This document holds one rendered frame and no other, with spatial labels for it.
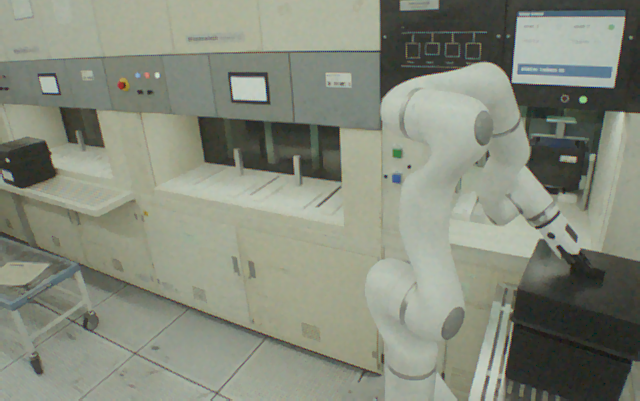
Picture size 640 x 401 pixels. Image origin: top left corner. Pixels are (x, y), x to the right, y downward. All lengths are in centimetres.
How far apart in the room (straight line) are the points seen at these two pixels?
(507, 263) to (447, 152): 99
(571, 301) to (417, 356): 39
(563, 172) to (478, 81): 126
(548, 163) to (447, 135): 135
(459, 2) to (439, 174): 79
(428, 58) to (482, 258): 75
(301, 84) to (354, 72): 23
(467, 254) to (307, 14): 106
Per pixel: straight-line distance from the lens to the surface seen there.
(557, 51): 143
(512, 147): 100
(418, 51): 148
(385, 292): 93
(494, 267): 169
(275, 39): 172
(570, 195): 213
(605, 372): 126
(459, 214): 183
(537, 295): 115
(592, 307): 116
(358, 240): 181
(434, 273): 85
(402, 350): 100
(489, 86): 87
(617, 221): 154
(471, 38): 145
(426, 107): 76
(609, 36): 143
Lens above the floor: 171
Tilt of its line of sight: 22 degrees down
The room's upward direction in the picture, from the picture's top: 4 degrees counter-clockwise
